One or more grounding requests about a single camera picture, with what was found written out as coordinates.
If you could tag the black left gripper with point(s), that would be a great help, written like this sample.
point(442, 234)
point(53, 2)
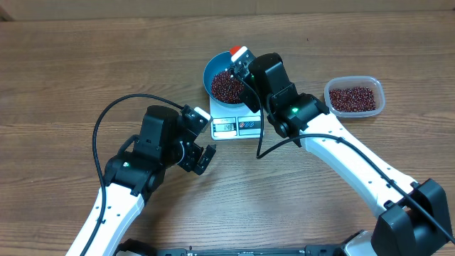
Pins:
point(190, 163)

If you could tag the red plastic measuring scoop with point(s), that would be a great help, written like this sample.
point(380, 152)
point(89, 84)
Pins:
point(235, 49)

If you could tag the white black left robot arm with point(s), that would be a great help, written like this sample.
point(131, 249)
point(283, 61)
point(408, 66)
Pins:
point(167, 138)

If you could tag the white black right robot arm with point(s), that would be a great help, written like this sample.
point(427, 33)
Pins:
point(412, 218)

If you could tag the white digital kitchen scale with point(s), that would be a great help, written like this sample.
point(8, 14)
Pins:
point(233, 121)

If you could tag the red beans in bowl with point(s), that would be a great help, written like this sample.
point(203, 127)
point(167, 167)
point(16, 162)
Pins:
point(226, 88)

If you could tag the blue bowl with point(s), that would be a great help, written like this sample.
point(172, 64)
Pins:
point(222, 62)

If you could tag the red beans in container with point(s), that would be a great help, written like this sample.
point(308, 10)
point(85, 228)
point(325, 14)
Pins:
point(355, 99)

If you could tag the clear plastic food container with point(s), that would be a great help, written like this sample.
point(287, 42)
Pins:
point(356, 81)

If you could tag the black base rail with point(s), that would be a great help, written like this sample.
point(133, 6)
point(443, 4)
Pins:
point(136, 248)

